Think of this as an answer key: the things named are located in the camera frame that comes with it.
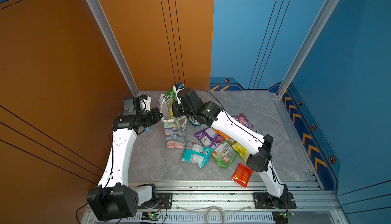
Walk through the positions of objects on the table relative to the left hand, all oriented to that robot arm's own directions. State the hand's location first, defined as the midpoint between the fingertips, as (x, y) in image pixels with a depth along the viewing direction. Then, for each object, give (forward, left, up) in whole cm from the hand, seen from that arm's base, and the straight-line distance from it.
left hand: (162, 113), depth 77 cm
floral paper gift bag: (-5, -6, -6) cm, 10 cm away
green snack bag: (-12, -34, -24) cm, 43 cm away
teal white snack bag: (-12, -17, -23) cm, 31 cm away
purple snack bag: (-1, -25, -23) cm, 35 cm away
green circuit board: (-41, +4, -27) cm, 49 cm away
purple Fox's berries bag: (+13, -48, -22) cm, 55 cm away
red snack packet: (-22, -42, -24) cm, 54 cm away
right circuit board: (-40, -58, -27) cm, 76 cm away
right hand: (+1, -5, +5) cm, 7 cm away
